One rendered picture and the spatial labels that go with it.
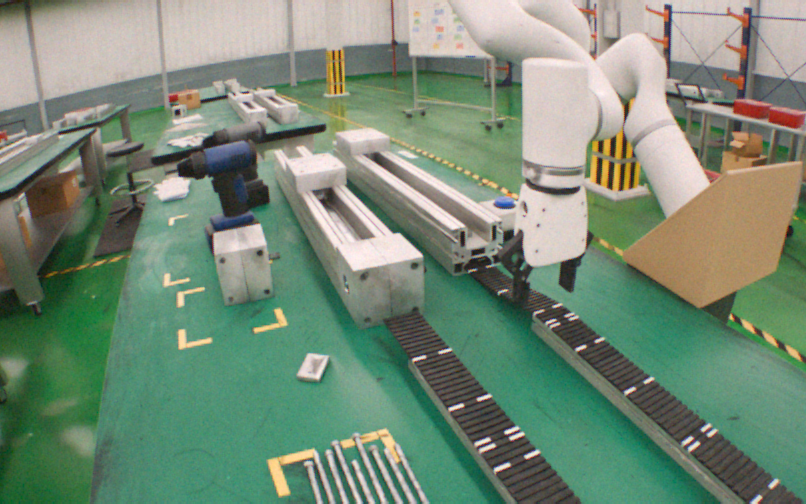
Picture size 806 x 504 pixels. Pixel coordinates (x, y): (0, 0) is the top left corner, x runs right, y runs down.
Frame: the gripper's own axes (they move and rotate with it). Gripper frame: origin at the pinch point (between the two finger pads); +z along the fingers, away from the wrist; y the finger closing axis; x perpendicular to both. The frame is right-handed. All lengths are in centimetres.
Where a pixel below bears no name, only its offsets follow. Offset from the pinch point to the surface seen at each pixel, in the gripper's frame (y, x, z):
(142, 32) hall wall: -282, 1503, -174
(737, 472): -0.2, -38.0, 2.8
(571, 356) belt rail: -1.8, -10.1, 4.9
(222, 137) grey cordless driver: -40, 73, -14
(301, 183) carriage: -23, 51, -4
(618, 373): -0.5, -18.1, 2.9
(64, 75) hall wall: -554, 1493, -93
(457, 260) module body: -4.1, 19.5, 3.3
